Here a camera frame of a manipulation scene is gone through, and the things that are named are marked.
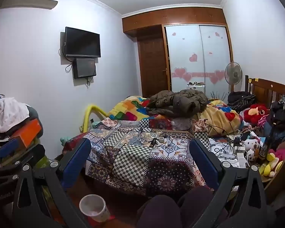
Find olive padded jacket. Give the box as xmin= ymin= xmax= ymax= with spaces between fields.
xmin=146 ymin=89 xmax=208 ymax=118

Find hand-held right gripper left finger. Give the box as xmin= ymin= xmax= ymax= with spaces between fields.
xmin=12 ymin=138 xmax=92 ymax=228

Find orange white box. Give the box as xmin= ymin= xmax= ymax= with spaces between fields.
xmin=0 ymin=97 xmax=30 ymax=133

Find spotted dog plush toy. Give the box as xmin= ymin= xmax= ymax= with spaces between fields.
xmin=242 ymin=138 xmax=262 ymax=163

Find white plastic cup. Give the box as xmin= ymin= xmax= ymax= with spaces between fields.
xmin=79 ymin=194 xmax=111 ymax=223

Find black striped bag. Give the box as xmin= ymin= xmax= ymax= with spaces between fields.
xmin=228 ymin=91 xmax=258 ymax=112

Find wooden overhead cabinet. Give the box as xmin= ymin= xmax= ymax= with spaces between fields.
xmin=122 ymin=7 xmax=228 ymax=38

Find brown wooden door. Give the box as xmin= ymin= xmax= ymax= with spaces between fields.
xmin=137 ymin=25 xmax=170 ymax=98

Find black clothes pile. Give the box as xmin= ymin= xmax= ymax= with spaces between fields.
xmin=268 ymin=94 xmax=285 ymax=133

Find colourful block blanket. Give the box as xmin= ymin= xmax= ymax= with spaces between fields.
xmin=108 ymin=96 xmax=243 ymax=137

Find frosted sliding wardrobe doors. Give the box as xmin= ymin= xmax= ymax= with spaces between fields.
xmin=165 ymin=24 xmax=233 ymax=99

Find dark glass bottle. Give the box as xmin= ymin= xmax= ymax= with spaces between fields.
xmin=258 ymin=123 xmax=276 ymax=165

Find small black wall monitor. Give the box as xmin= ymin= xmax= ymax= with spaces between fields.
xmin=73 ymin=57 xmax=97 ymax=80

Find white power strip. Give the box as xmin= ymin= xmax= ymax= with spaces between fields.
xmin=228 ymin=145 xmax=252 ymax=169

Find standing fan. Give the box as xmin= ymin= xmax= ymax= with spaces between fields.
xmin=224 ymin=62 xmax=243 ymax=94

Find tangled black cables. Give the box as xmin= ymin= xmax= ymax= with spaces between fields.
xmin=204 ymin=119 xmax=246 ymax=148

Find pink heart stickers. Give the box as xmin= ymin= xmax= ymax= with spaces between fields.
xmin=172 ymin=31 xmax=226 ymax=85

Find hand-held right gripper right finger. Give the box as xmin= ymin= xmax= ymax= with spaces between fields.
xmin=189 ymin=138 xmax=276 ymax=228

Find person's left leg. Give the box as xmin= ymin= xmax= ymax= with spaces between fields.
xmin=136 ymin=195 xmax=181 ymax=228

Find white storage box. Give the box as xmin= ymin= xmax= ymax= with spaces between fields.
xmin=186 ymin=82 xmax=206 ymax=93

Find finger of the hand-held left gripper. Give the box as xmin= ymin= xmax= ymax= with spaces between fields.
xmin=13 ymin=144 xmax=48 ymax=171
xmin=0 ymin=138 xmax=21 ymax=158

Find black wall television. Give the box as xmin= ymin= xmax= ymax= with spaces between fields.
xmin=65 ymin=27 xmax=101 ymax=58

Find red plush toy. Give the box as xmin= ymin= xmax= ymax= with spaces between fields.
xmin=243 ymin=103 xmax=271 ymax=124

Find patchwork bedspread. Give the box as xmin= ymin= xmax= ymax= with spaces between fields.
xmin=62 ymin=117 xmax=209 ymax=196

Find yellow foam tube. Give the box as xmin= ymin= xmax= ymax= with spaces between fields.
xmin=82 ymin=103 xmax=108 ymax=132

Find yellow plush toy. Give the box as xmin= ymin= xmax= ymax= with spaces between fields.
xmin=259 ymin=153 xmax=284 ymax=177

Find white air conditioner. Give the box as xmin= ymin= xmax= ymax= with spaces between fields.
xmin=0 ymin=0 xmax=59 ymax=10

